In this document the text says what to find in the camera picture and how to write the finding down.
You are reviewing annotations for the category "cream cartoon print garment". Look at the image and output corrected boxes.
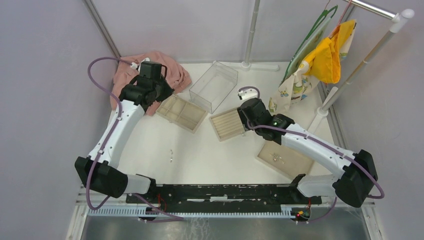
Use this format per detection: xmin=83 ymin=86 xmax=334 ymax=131
xmin=268 ymin=19 xmax=357 ymax=115

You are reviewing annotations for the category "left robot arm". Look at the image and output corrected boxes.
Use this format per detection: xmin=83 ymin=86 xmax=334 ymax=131
xmin=74 ymin=60 xmax=174 ymax=204

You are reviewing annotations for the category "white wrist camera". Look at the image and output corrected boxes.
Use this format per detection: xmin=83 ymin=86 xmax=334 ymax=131
xmin=238 ymin=90 xmax=258 ymax=101
xmin=130 ymin=57 xmax=150 ymax=71

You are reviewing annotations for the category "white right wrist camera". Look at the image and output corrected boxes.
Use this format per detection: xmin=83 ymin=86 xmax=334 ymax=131
xmin=238 ymin=90 xmax=258 ymax=101

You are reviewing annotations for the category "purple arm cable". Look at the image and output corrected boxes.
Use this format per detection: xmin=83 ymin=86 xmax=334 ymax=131
xmin=238 ymin=86 xmax=386 ymax=224
xmin=85 ymin=56 xmax=185 ymax=223

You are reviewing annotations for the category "beige open flat tray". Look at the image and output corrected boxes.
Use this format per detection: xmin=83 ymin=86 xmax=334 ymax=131
xmin=255 ymin=141 xmax=314 ymax=180

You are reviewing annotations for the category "yellow garment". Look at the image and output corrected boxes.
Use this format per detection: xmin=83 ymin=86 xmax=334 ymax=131
xmin=303 ymin=19 xmax=357 ymax=84

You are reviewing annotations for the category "white clothes rack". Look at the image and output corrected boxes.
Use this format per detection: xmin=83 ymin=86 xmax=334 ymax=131
xmin=215 ymin=0 xmax=416 ymax=135

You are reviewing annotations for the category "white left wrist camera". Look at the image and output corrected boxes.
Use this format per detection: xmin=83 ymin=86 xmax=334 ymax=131
xmin=130 ymin=57 xmax=150 ymax=71

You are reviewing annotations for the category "pink crumpled cloth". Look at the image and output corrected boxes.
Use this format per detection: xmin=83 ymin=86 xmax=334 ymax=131
xmin=112 ymin=51 xmax=192 ymax=97

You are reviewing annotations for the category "beige compartment tray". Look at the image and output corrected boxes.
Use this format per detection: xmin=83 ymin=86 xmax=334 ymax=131
xmin=155 ymin=94 xmax=208 ymax=134

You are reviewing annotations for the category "silver chain bracelet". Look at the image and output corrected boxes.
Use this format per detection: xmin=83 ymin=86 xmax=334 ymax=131
xmin=269 ymin=152 xmax=286 ymax=165

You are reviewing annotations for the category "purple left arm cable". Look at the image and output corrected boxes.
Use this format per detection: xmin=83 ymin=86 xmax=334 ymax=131
xmin=85 ymin=56 xmax=185 ymax=223

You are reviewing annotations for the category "beige ring roll tray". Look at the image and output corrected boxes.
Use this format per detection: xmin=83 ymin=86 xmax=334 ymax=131
xmin=209 ymin=108 xmax=246 ymax=142

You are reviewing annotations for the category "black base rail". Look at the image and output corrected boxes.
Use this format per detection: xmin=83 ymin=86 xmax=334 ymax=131
xmin=142 ymin=184 xmax=322 ymax=214

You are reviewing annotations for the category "green hanger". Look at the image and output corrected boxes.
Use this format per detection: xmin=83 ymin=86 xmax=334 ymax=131
xmin=281 ymin=4 xmax=339 ymax=85

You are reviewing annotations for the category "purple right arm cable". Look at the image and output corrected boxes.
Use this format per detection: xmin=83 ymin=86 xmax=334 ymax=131
xmin=238 ymin=86 xmax=386 ymax=224

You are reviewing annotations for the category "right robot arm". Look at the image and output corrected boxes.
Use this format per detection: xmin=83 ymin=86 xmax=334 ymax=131
xmin=236 ymin=97 xmax=385 ymax=208

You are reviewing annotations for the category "clear acrylic box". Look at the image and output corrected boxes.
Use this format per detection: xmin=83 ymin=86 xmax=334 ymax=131
xmin=189 ymin=61 xmax=239 ymax=114

